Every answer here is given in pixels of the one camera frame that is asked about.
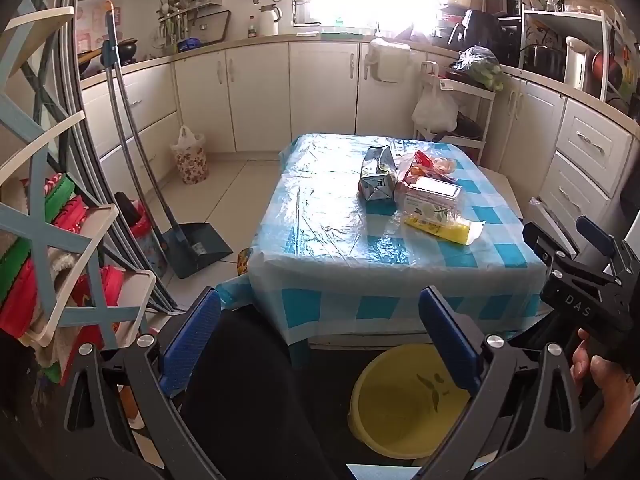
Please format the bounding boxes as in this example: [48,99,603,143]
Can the blue checkered plastic tablecloth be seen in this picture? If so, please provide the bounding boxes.
[216,132,553,357]

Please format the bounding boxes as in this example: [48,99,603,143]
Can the white plastic bag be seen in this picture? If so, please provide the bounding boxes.
[411,82,460,133]
[395,150,458,186]

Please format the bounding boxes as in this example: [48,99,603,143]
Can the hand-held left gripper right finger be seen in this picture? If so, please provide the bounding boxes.
[415,286,585,480]

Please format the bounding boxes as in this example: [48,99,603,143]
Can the person's right hand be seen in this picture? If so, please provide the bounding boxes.
[571,330,638,468]

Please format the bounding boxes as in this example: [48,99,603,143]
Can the floral shopping bag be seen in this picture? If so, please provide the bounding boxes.
[171,126,209,185]

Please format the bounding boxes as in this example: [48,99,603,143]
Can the microwave oven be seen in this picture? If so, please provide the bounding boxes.
[484,0,523,18]

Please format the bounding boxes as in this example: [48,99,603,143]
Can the cream kitchen cabinets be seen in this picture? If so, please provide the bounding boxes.
[80,37,640,241]

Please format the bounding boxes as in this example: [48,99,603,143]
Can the yellow plastic basin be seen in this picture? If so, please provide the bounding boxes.
[347,345,473,466]

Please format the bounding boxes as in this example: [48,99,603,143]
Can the yellow plastic packet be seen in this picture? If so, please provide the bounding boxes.
[404,210,486,246]

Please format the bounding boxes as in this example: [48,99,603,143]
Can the pink patterned wall sticker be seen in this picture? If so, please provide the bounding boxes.
[75,2,123,56]

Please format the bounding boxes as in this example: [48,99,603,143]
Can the grey broom handle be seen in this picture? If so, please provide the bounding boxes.
[107,60,168,241]

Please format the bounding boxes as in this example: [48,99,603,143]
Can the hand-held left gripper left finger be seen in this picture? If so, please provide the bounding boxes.
[62,287,226,480]

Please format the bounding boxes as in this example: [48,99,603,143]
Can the black countertop appliance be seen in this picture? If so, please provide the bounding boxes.
[447,8,501,53]

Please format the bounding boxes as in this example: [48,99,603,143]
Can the wall utensil rack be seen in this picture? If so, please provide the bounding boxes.
[157,0,232,47]

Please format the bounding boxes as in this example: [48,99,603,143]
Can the dark pan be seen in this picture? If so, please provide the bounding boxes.
[432,115,483,142]

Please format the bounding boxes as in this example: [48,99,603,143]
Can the grey drink carton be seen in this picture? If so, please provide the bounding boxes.
[359,146,401,203]

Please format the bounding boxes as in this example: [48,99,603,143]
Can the white thermos jug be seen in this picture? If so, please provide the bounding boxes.
[258,4,282,37]

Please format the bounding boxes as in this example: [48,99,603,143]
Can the long-handled dark dustpan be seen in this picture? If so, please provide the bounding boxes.
[102,2,234,280]

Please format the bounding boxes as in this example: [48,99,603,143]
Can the red and green folded cloth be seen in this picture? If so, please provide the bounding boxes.
[0,172,126,376]

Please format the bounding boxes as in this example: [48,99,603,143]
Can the white hanging plastic bag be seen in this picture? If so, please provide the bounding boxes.
[411,82,460,133]

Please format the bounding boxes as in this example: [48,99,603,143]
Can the person's black trouser leg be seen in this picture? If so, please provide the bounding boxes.
[180,305,346,480]

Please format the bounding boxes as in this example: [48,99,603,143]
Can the red pot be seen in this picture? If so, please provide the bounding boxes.
[592,50,626,86]

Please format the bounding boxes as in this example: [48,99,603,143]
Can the white electric kettle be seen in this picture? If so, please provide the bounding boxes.
[564,37,593,86]

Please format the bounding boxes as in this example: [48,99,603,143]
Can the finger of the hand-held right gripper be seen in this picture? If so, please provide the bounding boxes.
[522,222,576,273]
[575,216,632,281]

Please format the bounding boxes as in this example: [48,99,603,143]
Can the black pot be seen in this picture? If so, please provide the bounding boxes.
[522,44,563,78]

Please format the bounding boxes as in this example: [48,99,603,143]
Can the bag of vegetables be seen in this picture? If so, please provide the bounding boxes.
[450,46,503,92]

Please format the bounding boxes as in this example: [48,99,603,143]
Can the black wok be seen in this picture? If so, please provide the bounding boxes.
[77,37,138,68]

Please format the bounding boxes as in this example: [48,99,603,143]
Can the white utility cart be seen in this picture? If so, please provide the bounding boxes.
[412,60,497,166]

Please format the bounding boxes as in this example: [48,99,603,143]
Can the white counter shelf rack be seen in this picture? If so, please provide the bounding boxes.
[520,7,617,103]

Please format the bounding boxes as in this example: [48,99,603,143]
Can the soft tissue pack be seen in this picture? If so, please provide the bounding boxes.
[402,176,463,223]

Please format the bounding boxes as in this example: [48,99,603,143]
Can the blue and cream storage rack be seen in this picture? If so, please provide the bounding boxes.
[0,7,158,361]

